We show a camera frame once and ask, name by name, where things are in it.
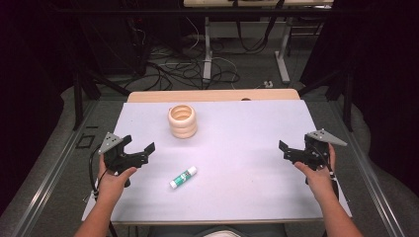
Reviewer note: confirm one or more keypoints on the light wooden table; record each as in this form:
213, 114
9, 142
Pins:
210, 95

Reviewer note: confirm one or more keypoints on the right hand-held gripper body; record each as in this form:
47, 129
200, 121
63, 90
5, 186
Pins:
318, 149

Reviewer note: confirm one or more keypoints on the black curtain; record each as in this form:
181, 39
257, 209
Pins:
385, 65
29, 82

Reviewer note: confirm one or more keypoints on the black metal stand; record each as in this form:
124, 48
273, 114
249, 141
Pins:
78, 98
347, 98

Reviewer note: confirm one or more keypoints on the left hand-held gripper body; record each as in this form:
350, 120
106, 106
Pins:
116, 157

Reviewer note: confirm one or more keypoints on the white table mat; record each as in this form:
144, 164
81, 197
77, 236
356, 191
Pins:
237, 158

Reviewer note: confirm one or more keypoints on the green and white glue stick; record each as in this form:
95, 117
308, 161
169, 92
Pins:
183, 177

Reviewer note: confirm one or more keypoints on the white power plug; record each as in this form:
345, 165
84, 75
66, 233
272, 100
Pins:
268, 84

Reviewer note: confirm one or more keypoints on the person's right hand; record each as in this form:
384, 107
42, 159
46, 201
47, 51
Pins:
318, 181

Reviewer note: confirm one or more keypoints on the silver floor rail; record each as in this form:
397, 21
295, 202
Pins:
369, 177
49, 184

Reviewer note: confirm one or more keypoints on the white desk with metal legs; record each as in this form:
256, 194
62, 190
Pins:
207, 49

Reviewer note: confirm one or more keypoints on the black horizontal bar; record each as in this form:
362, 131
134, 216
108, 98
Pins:
197, 11

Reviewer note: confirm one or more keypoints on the beige ringed pen holder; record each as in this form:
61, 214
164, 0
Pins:
182, 126

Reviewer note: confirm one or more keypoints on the person's left hand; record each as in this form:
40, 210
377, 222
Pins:
111, 184

